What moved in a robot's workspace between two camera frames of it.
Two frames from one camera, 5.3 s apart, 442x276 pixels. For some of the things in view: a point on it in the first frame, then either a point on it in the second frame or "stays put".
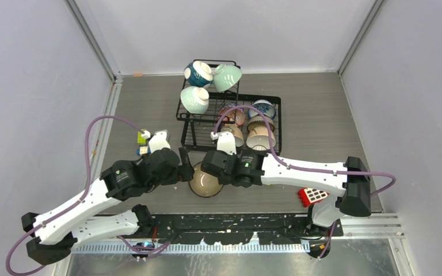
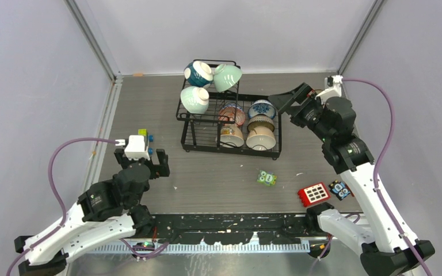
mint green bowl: x=225 y=76 stays put
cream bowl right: x=258 y=138 stays put
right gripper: x=223 y=180 -> x=283 y=100
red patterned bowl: x=235 y=117 stays put
